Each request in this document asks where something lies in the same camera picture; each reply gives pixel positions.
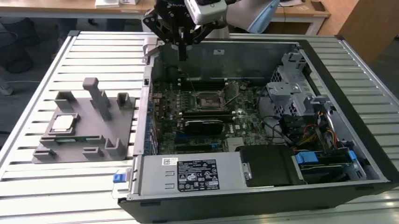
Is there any blue disk carrier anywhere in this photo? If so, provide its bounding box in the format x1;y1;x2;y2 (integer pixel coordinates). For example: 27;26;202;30
292;149;358;185

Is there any grey parts rack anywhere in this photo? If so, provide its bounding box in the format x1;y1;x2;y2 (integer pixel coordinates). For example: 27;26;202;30
31;77;138;164

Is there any coloured power wire bundle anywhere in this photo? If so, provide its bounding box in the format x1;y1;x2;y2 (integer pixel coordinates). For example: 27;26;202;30
292;111;340;151

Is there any large white box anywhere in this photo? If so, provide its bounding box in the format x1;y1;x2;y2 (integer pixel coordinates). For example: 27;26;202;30
95;0;122;9

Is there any thin wire locking lever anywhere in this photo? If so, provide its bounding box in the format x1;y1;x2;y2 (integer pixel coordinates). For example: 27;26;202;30
186;72;199;93

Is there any black PC case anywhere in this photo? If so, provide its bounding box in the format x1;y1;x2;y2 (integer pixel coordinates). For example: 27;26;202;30
118;37;399;224

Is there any wooden cabinet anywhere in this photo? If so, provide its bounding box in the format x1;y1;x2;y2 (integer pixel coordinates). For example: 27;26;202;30
318;0;399;65

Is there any metal socket cover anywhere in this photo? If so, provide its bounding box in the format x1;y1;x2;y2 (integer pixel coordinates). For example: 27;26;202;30
222;80;243;105

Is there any black graphics card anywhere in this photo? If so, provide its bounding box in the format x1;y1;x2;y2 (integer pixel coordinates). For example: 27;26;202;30
183;119;224;136

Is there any silver power supply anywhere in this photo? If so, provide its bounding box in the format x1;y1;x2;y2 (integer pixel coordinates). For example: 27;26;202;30
132;153;247;196

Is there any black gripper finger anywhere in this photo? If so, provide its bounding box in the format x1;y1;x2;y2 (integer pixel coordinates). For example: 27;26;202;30
183;20;220;62
143;8;184;62

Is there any wooden desk white frame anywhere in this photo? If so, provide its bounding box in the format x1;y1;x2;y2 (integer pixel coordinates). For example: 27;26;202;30
139;0;331;35
0;0;143;20

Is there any silver chipset heat sink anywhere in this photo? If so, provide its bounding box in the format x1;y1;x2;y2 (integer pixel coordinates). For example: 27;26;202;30
227;137;248;151

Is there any black office chair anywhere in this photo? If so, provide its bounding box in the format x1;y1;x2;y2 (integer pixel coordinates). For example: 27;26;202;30
0;17;40;74

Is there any green RAM stick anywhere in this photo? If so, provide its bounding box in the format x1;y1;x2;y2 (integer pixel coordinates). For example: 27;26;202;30
54;136;102;143

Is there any black expansion slot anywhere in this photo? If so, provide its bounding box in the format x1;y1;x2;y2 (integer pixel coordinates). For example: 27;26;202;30
174;144;219;152

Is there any silver metal support bar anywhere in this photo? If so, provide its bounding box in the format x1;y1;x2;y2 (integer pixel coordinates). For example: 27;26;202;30
307;95;352;150

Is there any black plastic shroud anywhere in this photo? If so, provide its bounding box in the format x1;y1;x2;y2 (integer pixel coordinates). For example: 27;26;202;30
238;144;306;188

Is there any grey metal foot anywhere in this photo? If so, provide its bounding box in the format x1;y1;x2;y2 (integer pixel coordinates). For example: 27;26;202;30
0;74;15;96

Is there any green motherboard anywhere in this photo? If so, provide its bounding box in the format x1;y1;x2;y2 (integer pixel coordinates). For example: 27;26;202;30
150;78;270;156

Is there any metal drive cage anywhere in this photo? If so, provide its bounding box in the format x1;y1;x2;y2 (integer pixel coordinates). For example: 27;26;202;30
264;52;316;117

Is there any silver CPU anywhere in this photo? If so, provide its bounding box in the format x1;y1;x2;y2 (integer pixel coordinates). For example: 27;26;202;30
51;115;76;133

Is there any CPU socket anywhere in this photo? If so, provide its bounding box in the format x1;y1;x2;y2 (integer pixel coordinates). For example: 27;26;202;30
194;91;227;111

